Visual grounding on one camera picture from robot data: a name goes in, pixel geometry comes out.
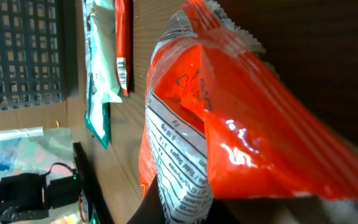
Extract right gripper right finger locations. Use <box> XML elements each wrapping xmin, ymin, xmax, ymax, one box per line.
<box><xmin>206</xmin><ymin>199</ymin><xmax>240</xmax><ymax>224</ymax></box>

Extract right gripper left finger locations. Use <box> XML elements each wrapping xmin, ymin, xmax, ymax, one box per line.
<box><xmin>127</xmin><ymin>177</ymin><xmax>165</xmax><ymax>224</ymax></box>

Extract large red snack bag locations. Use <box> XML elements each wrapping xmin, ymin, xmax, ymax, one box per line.
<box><xmin>139</xmin><ymin>1</ymin><xmax>358</xmax><ymax>223</ymax></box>

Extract green white packet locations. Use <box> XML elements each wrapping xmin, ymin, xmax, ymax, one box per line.
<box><xmin>85</xmin><ymin>73</ymin><xmax>111</xmax><ymax>149</ymax></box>

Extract teal wet wipes packet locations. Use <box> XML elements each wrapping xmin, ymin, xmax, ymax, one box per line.
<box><xmin>81</xmin><ymin>0</ymin><xmax>122</xmax><ymax>103</ymax></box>

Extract slim red stick packet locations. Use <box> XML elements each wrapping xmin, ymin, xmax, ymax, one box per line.
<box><xmin>114</xmin><ymin>0</ymin><xmax>132</xmax><ymax>96</ymax></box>

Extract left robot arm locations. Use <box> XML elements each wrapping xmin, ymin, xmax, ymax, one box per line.
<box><xmin>0</xmin><ymin>162</ymin><xmax>81</xmax><ymax>223</ymax></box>

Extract grey plastic mesh basket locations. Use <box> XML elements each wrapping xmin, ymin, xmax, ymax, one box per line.
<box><xmin>0</xmin><ymin>0</ymin><xmax>78</xmax><ymax>111</ymax></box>

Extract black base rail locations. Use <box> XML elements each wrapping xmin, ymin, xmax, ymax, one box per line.
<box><xmin>73</xmin><ymin>142</ymin><xmax>114</xmax><ymax>224</ymax></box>

